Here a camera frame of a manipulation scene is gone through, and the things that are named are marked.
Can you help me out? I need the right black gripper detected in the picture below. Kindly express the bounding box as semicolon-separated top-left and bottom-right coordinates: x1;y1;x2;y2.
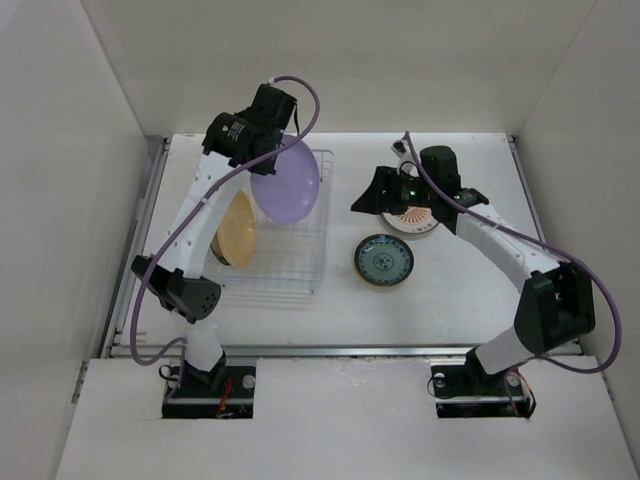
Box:
351;165;437;215

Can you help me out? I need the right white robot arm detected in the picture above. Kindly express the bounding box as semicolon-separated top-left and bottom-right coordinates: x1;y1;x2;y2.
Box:
351;140;595;394

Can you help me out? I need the aluminium table front rail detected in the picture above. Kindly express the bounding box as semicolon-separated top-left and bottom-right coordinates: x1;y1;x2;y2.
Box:
107;342;584;359

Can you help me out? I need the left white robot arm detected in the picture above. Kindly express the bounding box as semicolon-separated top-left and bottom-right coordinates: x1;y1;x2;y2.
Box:
130;81;297;397

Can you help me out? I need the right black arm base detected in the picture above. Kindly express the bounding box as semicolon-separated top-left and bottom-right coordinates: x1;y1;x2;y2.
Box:
427;364;538;420

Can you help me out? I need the beige orange plate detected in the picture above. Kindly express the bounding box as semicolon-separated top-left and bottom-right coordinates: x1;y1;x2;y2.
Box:
216;191;257;268

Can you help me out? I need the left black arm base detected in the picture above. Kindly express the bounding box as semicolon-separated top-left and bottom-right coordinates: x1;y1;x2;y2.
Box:
159;356;257;420

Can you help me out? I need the white wire dish rack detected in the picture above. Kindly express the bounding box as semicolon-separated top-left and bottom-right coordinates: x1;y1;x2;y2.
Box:
204;149;333;295

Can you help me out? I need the dark green rimmed plate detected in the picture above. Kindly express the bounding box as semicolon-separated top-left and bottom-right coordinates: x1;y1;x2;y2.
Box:
354;234;415;287

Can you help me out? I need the plain purple plate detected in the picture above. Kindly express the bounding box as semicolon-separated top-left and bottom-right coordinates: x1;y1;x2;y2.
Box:
250;135;320;224

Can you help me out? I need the purple rimmed patterned plate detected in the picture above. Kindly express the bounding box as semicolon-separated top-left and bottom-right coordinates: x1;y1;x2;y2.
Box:
381;207;439;235

